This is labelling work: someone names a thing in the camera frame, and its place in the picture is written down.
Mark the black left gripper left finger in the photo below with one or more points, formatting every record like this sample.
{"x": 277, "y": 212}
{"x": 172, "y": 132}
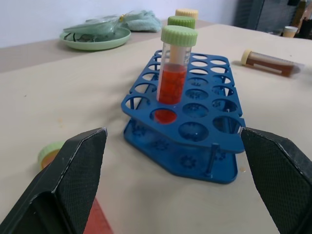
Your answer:
{"x": 61, "y": 185}

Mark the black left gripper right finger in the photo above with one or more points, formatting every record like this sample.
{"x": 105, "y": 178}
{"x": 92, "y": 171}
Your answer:
{"x": 280, "y": 175}

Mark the green-capped red liquid tube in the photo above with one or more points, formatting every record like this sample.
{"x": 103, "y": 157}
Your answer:
{"x": 170, "y": 85}
{"x": 48, "y": 152}

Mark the yellow-capped brown liquid tube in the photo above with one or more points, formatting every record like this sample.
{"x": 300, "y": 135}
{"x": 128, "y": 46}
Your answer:
{"x": 186, "y": 12}
{"x": 265, "y": 63}

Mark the blue plastic test tube rack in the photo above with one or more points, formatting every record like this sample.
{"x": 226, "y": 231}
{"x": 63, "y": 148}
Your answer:
{"x": 219, "y": 143}

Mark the green-capped orange liquid tube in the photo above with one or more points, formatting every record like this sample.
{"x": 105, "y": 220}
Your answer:
{"x": 181, "y": 21}

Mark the paper cup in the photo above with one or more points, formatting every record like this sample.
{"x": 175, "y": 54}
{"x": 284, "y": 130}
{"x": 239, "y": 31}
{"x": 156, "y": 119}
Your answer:
{"x": 290, "y": 31}

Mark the pale green plate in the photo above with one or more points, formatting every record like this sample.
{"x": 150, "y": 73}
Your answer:
{"x": 97, "y": 45}

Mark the dark furniture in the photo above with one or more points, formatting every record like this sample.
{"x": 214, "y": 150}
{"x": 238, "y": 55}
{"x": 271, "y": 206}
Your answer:
{"x": 263, "y": 14}

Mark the clear plastic bag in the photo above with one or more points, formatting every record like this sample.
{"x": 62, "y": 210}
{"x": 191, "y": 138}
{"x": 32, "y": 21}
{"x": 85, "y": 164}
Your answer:
{"x": 97, "y": 24}

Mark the teal towel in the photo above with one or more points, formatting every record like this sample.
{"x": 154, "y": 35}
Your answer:
{"x": 143, "y": 24}

